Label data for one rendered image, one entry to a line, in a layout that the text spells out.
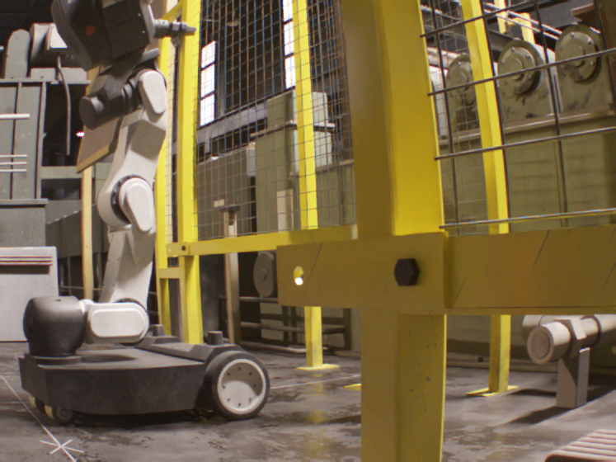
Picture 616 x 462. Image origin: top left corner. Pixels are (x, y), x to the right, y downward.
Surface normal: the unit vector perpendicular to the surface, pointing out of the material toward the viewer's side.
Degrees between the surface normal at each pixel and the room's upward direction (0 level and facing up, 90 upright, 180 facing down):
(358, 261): 90
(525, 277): 90
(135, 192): 90
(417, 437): 90
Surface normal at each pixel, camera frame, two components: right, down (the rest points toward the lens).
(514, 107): -0.85, 0.02
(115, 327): 0.63, -0.05
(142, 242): 0.67, 0.36
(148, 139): 0.46, 0.34
